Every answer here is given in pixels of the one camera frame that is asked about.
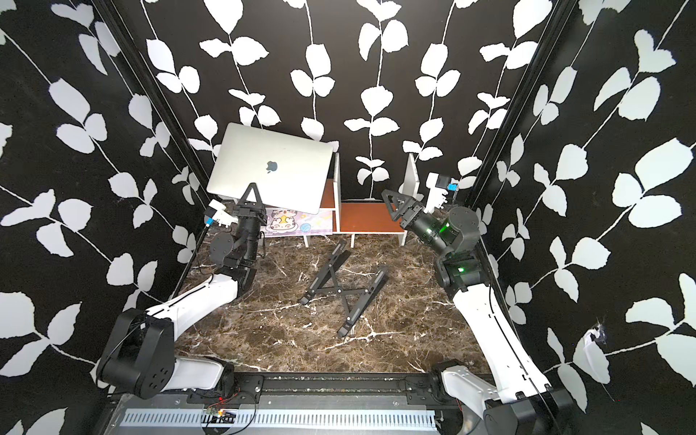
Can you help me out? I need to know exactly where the silver laptop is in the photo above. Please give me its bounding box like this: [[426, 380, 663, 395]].
[[207, 123, 334, 214]]

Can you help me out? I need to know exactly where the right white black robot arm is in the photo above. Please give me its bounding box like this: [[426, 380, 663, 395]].
[[382, 190, 573, 434]]

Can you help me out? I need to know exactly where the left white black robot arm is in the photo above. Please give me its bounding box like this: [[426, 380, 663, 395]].
[[96, 183, 268, 399]]

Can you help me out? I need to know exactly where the black folding laptop stand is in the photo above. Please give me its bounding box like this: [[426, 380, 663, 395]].
[[298, 240, 388, 339]]

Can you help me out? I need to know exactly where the purple cartoon spiral notebook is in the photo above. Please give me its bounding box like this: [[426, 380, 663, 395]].
[[262, 208, 334, 237]]

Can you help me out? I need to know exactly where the white and brown desk shelf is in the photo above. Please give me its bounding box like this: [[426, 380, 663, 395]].
[[301, 152, 422, 248]]

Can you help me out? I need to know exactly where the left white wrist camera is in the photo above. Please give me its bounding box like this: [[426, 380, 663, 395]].
[[204, 199, 239, 228]]

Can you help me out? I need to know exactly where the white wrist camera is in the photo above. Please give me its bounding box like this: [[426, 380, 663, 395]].
[[424, 172, 459, 213], [204, 199, 239, 228]]

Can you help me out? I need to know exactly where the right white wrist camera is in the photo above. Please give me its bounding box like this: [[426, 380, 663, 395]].
[[424, 172, 459, 213]]

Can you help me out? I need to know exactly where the black base rail with vents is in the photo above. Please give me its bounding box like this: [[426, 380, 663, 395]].
[[96, 373, 486, 434]]

